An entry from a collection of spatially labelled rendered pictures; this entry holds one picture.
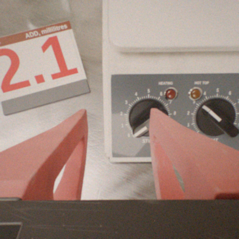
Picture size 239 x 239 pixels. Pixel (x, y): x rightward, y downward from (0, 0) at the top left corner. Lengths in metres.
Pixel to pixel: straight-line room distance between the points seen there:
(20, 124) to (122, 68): 0.13
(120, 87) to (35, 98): 0.10
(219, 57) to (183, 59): 0.03
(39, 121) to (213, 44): 0.18
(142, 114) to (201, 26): 0.08
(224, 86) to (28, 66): 0.18
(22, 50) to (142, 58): 0.12
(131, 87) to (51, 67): 0.10
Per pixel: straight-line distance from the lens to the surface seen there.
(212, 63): 0.22
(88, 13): 0.31
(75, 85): 0.27
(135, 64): 0.21
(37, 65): 0.27
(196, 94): 0.21
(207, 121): 0.22
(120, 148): 0.22
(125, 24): 0.20
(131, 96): 0.21
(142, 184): 0.25
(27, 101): 0.28
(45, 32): 0.26
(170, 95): 0.21
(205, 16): 0.21
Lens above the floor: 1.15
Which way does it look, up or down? 77 degrees down
